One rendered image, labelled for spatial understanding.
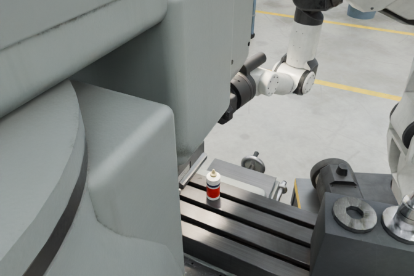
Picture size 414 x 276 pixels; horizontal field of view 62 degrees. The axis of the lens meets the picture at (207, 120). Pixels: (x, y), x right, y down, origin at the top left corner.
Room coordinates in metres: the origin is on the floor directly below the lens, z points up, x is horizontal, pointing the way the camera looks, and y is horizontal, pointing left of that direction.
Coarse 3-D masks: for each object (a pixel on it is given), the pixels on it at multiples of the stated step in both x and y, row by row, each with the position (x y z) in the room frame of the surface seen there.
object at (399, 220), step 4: (400, 204) 0.46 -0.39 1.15; (400, 208) 0.46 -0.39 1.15; (404, 208) 0.45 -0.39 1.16; (396, 212) 0.47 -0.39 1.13; (400, 212) 0.45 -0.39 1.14; (404, 212) 0.45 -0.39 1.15; (408, 212) 0.44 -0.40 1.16; (396, 216) 0.46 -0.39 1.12; (400, 216) 0.45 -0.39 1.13; (404, 216) 0.44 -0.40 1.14; (408, 216) 0.44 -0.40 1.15; (412, 216) 0.44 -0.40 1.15; (396, 220) 0.45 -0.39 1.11; (400, 220) 0.45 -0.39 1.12; (404, 220) 0.44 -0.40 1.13; (408, 220) 0.44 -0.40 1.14; (412, 220) 0.43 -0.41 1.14; (396, 224) 0.45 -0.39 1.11; (400, 224) 0.44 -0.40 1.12; (404, 224) 0.44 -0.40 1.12; (408, 224) 0.43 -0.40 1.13; (412, 224) 0.43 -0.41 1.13; (400, 228) 0.44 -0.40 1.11; (404, 228) 0.44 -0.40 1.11; (408, 228) 0.43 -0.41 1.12; (412, 228) 0.43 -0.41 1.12
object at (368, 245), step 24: (336, 216) 0.47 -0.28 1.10; (360, 216) 0.48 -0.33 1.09; (384, 216) 0.47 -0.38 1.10; (312, 240) 0.53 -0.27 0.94; (336, 240) 0.43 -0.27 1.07; (360, 240) 0.42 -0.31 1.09; (384, 240) 0.42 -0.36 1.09; (408, 240) 0.41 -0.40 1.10; (312, 264) 0.45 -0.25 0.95; (336, 264) 0.43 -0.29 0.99; (360, 264) 0.42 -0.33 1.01; (384, 264) 0.41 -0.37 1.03; (408, 264) 0.39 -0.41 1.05
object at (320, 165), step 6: (318, 162) 1.22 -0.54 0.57; (324, 162) 1.20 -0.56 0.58; (330, 162) 1.19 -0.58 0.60; (336, 162) 1.19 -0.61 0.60; (342, 162) 1.19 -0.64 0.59; (312, 168) 1.22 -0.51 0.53; (318, 168) 1.19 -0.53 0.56; (312, 174) 1.19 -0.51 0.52; (318, 174) 1.18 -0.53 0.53; (312, 180) 1.18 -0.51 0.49
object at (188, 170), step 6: (204, 144) 0.89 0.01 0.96; (198, 150) 0.85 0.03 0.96; (204, 150) 0.89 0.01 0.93; (192, 156) 0.82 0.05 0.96; (198, 156) 0.85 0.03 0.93; (204, 156) 0.87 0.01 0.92; (186, 162) 0.78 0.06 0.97; (192, 162) 0.82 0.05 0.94; (198, 162) 0.84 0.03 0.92; (186, 168) 0.78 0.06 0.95; (192, 168) 0.81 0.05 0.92; (198, 168) 0.82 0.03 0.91; (180, 174) 0.75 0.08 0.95; (186, 174) 0.78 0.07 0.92; (192, 174) 0.79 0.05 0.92; (180, 180) 0.75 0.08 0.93; (186, 180) 0.76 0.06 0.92; (180, 186) 0.74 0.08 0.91; (180, 192) 0.72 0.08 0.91
